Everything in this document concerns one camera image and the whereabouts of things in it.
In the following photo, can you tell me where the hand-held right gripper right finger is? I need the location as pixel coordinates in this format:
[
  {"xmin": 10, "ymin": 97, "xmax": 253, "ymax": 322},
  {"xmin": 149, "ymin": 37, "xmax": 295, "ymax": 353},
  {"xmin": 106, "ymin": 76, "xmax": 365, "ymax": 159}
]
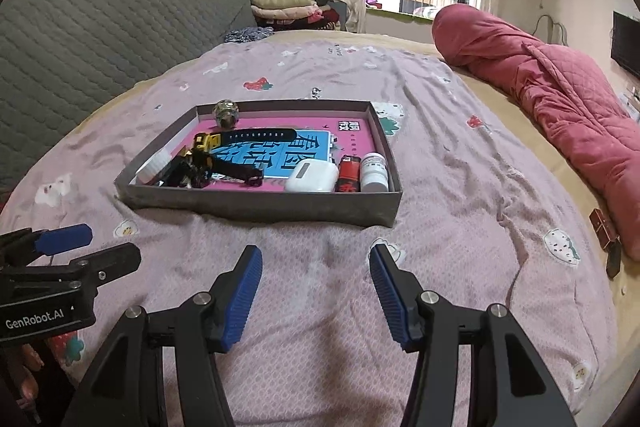
[{"xmin": 368, "ymin": 243, "xmax": 578, "ymax": 427}]

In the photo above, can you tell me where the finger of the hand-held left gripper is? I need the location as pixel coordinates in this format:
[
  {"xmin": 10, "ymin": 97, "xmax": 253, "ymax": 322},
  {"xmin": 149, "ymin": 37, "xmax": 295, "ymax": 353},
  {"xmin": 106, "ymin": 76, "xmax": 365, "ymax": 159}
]
[
  {"xmin": 0, "ymin": 243, "xmax": 142, "ymax": 298},
  {"xmin": 0, "ymin": 223, "xmax": 94, "ymax": 265}
]

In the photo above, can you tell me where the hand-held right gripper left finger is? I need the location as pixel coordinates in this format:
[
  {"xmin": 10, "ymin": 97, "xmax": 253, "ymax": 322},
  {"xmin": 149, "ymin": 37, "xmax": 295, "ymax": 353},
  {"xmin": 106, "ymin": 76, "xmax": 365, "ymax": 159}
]
[{"xmin": 60, "ymin": 245, "xmax": 263, "ymax": 427}]

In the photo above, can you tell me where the grey cardboard box tray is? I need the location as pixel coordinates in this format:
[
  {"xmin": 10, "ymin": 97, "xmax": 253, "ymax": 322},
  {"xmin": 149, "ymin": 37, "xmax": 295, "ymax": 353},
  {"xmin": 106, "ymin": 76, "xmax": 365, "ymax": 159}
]
[{"xmin": 114, "ymin": 101, "xmax": 404, "ymax": 229}]

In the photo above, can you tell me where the white ribbed bottle cap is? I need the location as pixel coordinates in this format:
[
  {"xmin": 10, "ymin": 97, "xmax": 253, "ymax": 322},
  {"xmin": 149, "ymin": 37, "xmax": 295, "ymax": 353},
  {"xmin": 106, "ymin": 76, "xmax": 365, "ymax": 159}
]
[{"xmin": 135, "ymin": 149, "xmax": 173, "ymax": 184}]

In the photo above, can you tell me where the black and gold keychain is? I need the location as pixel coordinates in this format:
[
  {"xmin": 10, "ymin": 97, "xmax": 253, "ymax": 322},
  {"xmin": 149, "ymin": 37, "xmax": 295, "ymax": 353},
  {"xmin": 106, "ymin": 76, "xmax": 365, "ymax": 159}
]
[{"xmin": 155, "ymin": 152, "xmax": 217, "ymax": 188}]

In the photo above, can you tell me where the white pill bottle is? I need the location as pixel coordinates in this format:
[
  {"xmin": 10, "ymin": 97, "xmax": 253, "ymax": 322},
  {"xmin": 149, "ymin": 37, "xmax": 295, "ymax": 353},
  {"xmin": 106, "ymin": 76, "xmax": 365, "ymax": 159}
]
[{"xmin": 360, "ymin": 153, "xmax": 390, "ymax": 193}]

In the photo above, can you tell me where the red lighter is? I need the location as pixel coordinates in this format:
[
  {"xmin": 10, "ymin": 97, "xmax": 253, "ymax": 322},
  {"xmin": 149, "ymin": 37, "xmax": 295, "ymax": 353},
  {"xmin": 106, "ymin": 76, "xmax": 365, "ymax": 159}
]
[{"xmin": 334, "ymin": 155, "xmax": 362, "ymax": 194}]

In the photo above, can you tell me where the white earbuds case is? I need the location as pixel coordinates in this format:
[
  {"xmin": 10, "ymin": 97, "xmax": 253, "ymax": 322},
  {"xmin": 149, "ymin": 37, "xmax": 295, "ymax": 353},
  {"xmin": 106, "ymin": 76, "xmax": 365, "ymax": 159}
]
[{"xmin": 285, "ymin": 158, "xmax": 339, "ymax": 193}]

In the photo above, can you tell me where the yellow and black wristwatch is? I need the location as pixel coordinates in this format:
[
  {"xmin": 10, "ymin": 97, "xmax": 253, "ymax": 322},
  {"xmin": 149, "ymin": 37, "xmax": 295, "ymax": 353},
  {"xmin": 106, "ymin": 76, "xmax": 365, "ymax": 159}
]
[{"xmin": 192, "ymin": 128, "xmax": 297, "ymax": 188}]

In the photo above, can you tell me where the person's left hand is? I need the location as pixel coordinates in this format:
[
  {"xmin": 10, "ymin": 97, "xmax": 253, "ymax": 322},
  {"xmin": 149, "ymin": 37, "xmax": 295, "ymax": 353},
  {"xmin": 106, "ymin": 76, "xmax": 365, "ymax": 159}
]
[{"xmin": 14, "ymin": 347, "xmax": 43, "ymax": 408}]

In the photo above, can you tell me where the pink and blue book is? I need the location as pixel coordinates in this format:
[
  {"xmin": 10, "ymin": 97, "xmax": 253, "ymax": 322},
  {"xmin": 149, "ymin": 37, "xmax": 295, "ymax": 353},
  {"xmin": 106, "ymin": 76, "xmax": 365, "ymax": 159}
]
[{"xmin": 172, "ymin": 116, "xmax": 388, "ymax": 194}]

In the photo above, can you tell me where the grey quilted headboard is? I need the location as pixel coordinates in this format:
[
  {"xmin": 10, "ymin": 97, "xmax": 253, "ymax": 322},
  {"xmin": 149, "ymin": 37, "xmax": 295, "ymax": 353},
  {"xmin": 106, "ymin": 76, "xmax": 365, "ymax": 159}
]
[{"xmin": 0, "ymin": 0, "xmax": 258, "ymax": 202}]

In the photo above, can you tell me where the brown wooden box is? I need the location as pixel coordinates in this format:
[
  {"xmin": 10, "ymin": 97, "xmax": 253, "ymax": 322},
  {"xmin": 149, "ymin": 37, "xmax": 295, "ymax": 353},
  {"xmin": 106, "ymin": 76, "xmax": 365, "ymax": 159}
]
[{"xmin": 589, "ymin": 208, "xmax": 620, "ymax": 248}]

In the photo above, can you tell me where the dark small object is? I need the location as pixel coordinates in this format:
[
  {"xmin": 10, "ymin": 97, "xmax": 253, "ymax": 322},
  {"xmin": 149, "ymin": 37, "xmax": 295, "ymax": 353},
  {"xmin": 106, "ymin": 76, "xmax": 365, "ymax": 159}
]
[{"xmin": 606, "ymin": 239, "xmax": 623, "ymax": 279}]

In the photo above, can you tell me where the dark patterned cloth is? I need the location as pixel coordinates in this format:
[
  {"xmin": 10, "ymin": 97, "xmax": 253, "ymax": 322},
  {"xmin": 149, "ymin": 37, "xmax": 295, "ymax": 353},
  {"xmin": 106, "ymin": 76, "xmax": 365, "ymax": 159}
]
[{"xmin": 223, "ymin": 26, "xmax": 275, "ymax": 44}]

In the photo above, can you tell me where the red quilted duvet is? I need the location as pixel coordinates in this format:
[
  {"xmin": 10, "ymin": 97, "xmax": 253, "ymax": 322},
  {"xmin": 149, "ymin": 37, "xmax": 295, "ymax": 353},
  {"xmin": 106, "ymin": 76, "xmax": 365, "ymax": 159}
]
[{"xmin": 431, "ymin": 4, "xmax": 640, "ymax": 208}]

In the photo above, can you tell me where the pile of folded clothes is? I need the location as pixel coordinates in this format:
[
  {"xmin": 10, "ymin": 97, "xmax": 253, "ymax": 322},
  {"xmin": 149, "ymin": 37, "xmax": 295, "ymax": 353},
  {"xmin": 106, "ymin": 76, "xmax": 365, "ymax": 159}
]
[{"xmin": 249, "ymin": 0, "xmax": 346, "ymax": 30}]

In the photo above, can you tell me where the black television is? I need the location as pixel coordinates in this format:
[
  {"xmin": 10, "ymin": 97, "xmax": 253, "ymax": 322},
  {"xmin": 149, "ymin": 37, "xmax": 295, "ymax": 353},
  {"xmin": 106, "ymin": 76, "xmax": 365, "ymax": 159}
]
[{"xmin": 611, "ymin": 11, "xmax": 640, "ymax": 80}]

